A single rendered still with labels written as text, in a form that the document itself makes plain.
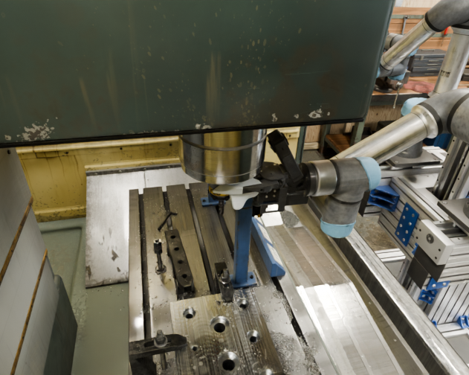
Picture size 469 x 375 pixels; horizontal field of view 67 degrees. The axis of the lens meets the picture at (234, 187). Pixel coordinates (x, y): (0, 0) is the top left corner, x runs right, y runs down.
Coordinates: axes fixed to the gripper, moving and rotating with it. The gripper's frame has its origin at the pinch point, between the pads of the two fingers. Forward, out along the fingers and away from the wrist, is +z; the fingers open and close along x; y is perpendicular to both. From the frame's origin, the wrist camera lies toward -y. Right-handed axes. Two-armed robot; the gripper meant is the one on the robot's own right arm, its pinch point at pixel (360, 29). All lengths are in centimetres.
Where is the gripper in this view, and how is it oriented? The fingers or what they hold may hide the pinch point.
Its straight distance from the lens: 214.1
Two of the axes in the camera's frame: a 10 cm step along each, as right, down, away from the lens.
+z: -4.3, -5.0, 7.5
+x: 9.0, -3.2, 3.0
